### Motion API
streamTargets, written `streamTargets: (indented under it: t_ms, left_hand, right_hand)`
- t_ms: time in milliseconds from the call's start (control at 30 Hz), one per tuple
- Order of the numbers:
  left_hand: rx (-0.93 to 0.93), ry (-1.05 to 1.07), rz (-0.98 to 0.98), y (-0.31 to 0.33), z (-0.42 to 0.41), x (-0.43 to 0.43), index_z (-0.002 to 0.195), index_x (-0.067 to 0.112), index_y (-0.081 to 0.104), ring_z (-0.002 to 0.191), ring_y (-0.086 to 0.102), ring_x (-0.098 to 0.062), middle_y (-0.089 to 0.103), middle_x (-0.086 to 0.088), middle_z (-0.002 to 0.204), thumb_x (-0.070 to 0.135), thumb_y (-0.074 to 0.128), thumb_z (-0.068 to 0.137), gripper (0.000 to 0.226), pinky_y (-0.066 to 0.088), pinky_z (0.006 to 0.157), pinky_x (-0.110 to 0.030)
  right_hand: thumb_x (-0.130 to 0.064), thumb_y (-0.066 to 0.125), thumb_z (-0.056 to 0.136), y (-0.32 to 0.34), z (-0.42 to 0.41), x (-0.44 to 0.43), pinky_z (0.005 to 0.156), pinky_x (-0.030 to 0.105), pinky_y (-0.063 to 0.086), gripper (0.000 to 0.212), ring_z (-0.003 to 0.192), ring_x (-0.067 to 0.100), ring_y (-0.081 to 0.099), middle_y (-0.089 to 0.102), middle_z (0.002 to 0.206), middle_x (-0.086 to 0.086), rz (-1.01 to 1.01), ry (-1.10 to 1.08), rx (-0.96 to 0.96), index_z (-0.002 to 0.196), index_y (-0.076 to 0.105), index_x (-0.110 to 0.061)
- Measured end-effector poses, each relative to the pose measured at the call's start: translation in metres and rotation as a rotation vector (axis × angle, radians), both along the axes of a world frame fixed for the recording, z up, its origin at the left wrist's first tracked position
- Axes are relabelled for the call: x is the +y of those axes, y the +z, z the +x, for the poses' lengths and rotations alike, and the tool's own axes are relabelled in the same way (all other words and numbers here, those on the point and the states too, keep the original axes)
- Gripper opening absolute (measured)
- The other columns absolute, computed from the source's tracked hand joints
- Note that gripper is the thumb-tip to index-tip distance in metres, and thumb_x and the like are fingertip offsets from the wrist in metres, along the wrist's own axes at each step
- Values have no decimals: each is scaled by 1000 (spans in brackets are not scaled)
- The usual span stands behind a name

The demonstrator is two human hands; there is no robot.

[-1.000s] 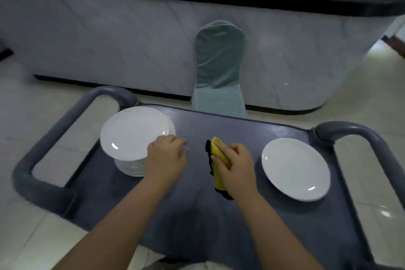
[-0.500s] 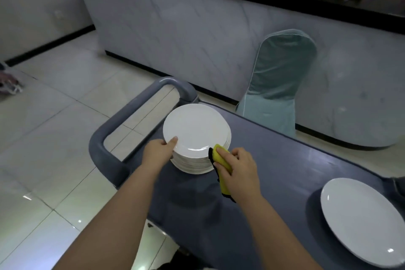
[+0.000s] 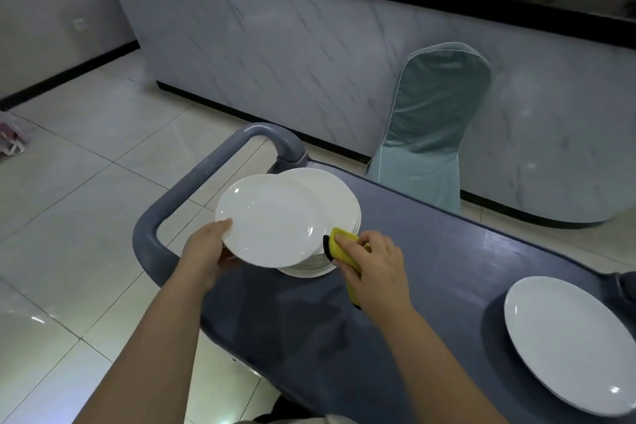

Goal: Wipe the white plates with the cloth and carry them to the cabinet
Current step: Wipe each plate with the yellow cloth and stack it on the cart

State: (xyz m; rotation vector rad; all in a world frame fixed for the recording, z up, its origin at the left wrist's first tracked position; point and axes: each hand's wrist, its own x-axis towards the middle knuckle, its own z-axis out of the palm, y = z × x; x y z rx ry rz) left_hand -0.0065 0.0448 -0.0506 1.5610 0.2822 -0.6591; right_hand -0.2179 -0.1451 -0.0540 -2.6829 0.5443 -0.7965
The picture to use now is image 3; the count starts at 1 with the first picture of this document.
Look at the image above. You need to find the grey marble counter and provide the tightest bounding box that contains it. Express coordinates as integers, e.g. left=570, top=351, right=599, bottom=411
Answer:
left=92, top=0, right=636, bottom=230

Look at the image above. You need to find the grey service cart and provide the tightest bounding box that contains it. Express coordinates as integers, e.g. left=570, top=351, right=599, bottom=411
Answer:
left=132, top=123, right=636, bottom=424

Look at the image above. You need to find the person's right hand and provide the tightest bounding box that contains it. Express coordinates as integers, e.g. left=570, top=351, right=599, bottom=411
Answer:
left=332, top=230, right=416, bottom=329

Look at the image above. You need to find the person's left hand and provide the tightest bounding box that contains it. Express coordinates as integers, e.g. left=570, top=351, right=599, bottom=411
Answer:
left=177, top=218, right=243, bottom=296

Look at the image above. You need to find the stack of white plates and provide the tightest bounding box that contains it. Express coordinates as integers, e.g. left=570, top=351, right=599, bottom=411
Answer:
left=276, top=168, right=362, bottom=279

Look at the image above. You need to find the pink bag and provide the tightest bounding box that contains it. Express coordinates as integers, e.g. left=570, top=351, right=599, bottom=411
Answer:
left=0, top=111, right=27, bottom=158

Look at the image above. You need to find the person's left forearm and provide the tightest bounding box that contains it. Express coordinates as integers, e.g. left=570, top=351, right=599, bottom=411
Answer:
left=75, top=274, right=215, bottom=424

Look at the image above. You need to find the white round plate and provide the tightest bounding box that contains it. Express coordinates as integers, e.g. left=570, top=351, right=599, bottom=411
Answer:
left=215, top=174, right=327, bottom=269

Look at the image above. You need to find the white oval plate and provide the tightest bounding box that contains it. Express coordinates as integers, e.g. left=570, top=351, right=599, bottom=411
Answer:
left=504, top=276, right=636, bottom=418

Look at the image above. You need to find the teal covered chair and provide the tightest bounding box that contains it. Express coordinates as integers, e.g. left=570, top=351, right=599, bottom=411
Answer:
left=365, top=42, right=493, bottom=215

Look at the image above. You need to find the person's right forearm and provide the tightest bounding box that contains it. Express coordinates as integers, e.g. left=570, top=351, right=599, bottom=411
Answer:
left=370, top=307, right=507, bottom=424

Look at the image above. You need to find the yellow cleaning cloth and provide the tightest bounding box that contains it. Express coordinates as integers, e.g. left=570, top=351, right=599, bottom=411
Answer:
left=323, top=227, right=371, bottom=310

